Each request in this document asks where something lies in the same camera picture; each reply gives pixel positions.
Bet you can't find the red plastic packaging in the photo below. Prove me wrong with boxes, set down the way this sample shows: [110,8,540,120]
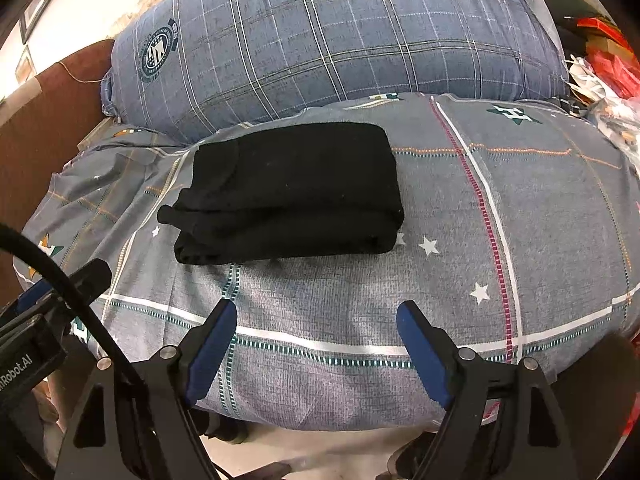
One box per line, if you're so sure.
[575,17,640,103]

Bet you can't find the grey printed bed sheet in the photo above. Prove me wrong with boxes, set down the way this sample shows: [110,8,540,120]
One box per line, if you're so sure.
[12,91,640,433]

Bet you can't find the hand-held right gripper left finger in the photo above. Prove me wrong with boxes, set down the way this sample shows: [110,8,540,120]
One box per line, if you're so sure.
[54,298,238,480]

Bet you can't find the red and white clutter pile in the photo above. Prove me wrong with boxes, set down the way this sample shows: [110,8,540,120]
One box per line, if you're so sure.
[567,55,640,153]

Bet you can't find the blue plaid pillow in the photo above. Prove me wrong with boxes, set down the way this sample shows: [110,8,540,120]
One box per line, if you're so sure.
[100,0,571,143]

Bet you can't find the brown headboard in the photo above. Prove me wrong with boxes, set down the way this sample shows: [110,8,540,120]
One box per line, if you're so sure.
[0,39,118,306]

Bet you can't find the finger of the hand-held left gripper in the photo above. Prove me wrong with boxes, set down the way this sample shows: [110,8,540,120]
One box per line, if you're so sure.
[12,259,112,313]

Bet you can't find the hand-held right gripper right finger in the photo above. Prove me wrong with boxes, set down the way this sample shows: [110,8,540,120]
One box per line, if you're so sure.
[396,300,581,480]

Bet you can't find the wall picture frame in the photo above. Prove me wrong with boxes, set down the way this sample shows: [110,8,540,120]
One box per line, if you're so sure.
[19,0,68,45]

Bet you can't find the black pants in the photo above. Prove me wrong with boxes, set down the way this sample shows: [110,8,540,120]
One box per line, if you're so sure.
[156,121,406,266]

